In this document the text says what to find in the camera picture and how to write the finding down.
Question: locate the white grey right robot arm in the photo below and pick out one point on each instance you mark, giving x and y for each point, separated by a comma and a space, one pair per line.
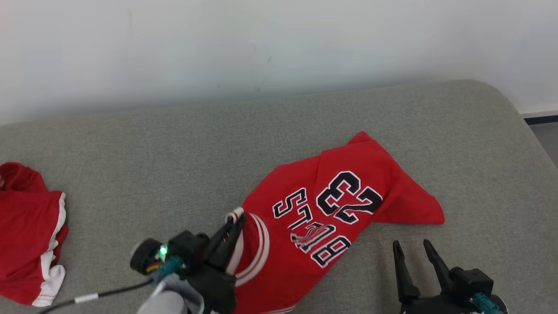
502, 307

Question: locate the grey fabric sofa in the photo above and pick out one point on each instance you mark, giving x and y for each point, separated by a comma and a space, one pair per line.
174, 174

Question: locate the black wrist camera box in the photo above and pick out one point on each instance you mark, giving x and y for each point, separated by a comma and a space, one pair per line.
473, 281
187, 248

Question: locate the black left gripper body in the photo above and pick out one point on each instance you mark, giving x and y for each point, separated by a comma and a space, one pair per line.
216, 292

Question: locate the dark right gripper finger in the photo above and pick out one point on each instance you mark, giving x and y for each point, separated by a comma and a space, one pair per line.
405, 279
442, 274

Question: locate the red basketball jersey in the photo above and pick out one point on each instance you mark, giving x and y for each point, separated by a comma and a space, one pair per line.
279, 279

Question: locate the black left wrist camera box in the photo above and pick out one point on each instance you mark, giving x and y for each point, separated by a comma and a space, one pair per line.
187, 248

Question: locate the red shorts with white trim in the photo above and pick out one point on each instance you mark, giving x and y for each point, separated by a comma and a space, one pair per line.
26, 226

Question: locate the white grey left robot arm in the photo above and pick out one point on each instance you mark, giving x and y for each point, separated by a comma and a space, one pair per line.
168, 303

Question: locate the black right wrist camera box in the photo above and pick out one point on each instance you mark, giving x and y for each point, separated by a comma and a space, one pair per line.
473, 281

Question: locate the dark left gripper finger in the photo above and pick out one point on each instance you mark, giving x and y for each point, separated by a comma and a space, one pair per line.
235, 244
220, 246

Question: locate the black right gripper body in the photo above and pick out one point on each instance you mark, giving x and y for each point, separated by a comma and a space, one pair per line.
436, 307

